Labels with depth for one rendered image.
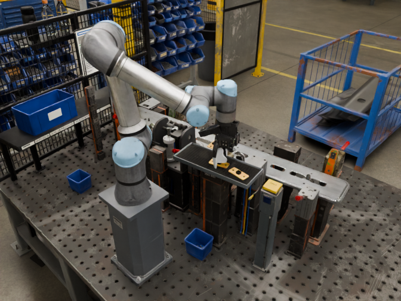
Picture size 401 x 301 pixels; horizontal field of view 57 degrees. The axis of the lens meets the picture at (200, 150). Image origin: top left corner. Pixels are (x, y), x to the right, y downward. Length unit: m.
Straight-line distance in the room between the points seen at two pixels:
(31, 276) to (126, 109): 1.71
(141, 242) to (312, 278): 0.77
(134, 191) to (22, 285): 1.54
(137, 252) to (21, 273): 1.42
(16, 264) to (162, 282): 1.48
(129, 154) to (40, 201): 1.00
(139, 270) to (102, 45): 0.95
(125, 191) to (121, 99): 0.35
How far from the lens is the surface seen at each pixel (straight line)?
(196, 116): 1.26
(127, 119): 1.47
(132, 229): 1.53
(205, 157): 1.63
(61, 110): 2.27
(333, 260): 1.91
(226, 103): 1.39
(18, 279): 2.89
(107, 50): 1.25
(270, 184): 1.50
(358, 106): 3.86
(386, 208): 2.29
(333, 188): 1.81
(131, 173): 1.41
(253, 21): 5.28
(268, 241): 1.65
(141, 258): 1.65
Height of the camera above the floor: 2.07
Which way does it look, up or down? 33 degrees down
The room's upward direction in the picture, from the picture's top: straight up
